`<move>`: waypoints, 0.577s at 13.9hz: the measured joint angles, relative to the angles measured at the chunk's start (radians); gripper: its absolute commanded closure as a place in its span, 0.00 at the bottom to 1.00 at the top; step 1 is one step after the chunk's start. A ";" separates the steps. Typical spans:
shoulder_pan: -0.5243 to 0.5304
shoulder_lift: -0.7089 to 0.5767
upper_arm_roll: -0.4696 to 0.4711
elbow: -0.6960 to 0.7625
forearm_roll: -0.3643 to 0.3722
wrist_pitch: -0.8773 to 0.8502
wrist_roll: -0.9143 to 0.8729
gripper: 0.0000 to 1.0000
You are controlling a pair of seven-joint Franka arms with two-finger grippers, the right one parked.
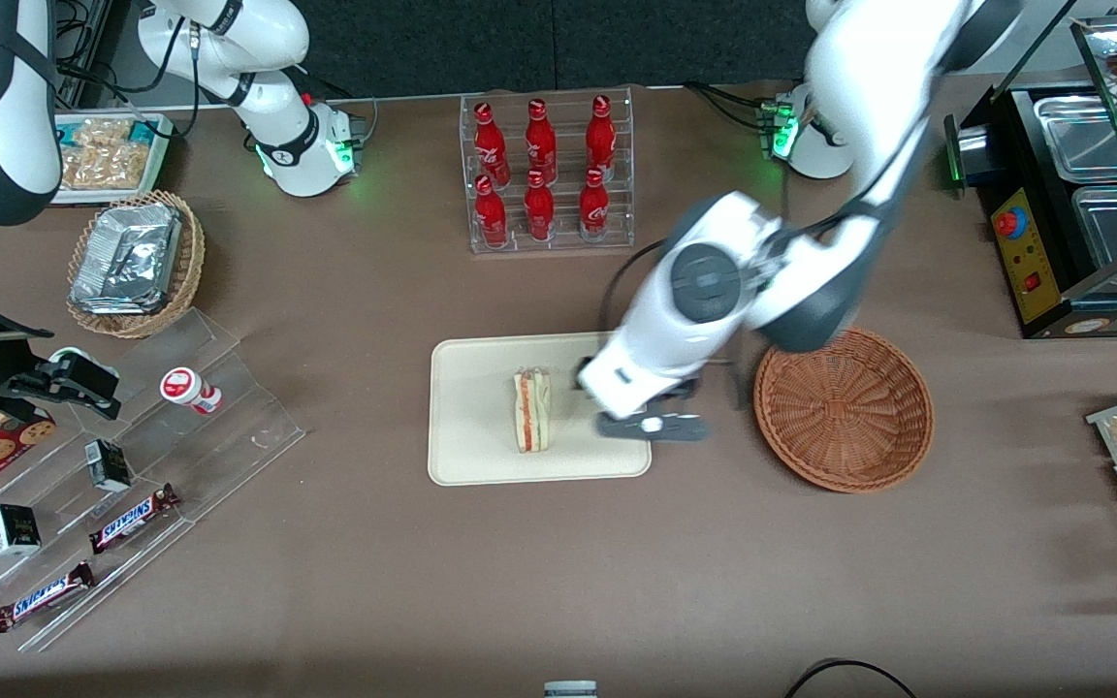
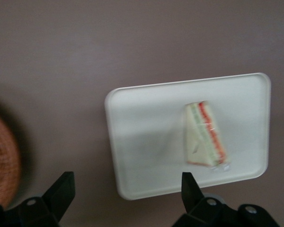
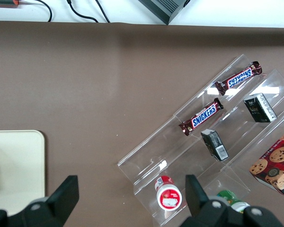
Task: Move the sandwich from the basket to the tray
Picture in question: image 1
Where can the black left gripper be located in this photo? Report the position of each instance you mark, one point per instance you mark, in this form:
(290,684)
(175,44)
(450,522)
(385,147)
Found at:
(686,388)

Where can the triangular sandwich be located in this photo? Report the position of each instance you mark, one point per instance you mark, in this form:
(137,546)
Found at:
(532,412)

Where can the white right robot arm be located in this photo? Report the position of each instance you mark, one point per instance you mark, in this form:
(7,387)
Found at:
(268,39)

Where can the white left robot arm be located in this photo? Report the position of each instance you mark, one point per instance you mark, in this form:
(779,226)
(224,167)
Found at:
(714,281)

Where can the cream plastic serving tray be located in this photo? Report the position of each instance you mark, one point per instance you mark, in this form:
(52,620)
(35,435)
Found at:
(476,407)

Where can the light wicker basket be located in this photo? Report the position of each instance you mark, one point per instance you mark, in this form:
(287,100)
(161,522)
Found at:
(188,262)

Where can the white snack tray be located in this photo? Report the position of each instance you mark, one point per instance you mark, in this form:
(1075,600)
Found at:
(159,155)

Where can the round brown wicker basket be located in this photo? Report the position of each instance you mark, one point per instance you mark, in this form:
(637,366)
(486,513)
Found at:
(845,412)

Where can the small black carton box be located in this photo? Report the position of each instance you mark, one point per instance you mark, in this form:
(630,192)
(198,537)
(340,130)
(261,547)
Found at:
(109,465)
(14,529)

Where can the small red white drink bottle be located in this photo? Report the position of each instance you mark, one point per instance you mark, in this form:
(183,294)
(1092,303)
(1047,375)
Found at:
(188,390)

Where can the clear acrylic bottle rack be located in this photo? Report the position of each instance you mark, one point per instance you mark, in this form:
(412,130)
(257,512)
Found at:
(563,247)

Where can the stacked aluminium foil containers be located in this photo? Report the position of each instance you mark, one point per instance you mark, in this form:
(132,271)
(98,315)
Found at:
(127,257)

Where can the Snickers chocolate bar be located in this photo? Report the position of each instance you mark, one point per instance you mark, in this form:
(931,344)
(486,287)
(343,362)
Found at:
(43,596)
(132,519)

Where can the clear acrylic stepped display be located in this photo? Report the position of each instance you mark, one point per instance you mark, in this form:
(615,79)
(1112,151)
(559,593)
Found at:
(229,436)

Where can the red cola bottle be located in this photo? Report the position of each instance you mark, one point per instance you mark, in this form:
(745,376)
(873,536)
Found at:
(594,211)
(491,218)
(600,136)
(541,141)
(539,213)
(491,141)

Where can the bagged fried snacks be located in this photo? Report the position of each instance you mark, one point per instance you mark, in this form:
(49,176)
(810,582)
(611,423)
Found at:
(103,155)

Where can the small grey white object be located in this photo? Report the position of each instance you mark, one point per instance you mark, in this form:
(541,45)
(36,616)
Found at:
(570,689)

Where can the black glass food warmer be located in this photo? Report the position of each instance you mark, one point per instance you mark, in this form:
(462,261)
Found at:
(1034,281)

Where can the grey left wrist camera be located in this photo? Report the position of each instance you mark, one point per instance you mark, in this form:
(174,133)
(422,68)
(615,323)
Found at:
(655,427)

